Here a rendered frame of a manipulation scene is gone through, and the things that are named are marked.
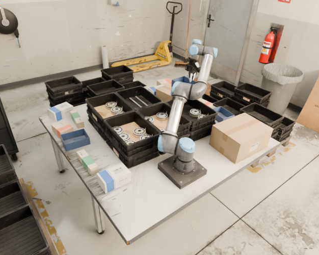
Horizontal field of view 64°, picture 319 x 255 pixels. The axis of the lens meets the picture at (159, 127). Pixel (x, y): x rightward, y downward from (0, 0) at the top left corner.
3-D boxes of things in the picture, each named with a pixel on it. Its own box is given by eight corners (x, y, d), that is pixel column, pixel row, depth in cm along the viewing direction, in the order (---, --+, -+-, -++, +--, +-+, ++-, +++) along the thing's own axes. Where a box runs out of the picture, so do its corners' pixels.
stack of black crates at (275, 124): (273, 147, 313) (285, 116, 287) (258, 157, 297) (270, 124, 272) (246, 132, 338) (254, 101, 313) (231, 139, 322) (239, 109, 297)
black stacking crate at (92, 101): (135, 121, 226) (135, 110, 220) (104, 131, 211) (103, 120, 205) (115, 102, 252) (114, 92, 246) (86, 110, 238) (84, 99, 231)
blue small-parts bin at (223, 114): (233, 121, 255) (234, 115, 251) (222, 125, 248) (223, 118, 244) (220, 112, 269) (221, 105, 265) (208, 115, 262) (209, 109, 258)
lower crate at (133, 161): (160, 157, 205) (161, 144, 199) (127, 170, 191) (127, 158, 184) (135, 132, 232) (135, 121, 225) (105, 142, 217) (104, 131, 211)
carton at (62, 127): (52, 131, 227) (50, 124, 223) (65, 126, 234) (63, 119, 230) (62, 139, 218) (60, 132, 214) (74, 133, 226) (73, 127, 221)
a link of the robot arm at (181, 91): (175, 154, 176) (193, 81, 185) (154, 149, 179) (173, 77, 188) (176, 156, 187) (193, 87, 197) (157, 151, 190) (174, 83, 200)
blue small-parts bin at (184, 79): (199, 90, 225) (200, 83, 221) (186, 95, 217) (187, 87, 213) (183, 82, 238) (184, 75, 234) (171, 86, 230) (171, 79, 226)
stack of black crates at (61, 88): (77, 103, 381) (73, 75, 355) (86, 112, 361) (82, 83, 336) (50, 111, 359) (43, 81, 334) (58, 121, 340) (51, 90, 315)
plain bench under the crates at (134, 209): (260, 196, 268) (281, 142, 228) (129, 298, 183) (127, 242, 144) (164, 125, 369) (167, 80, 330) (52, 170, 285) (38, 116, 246)
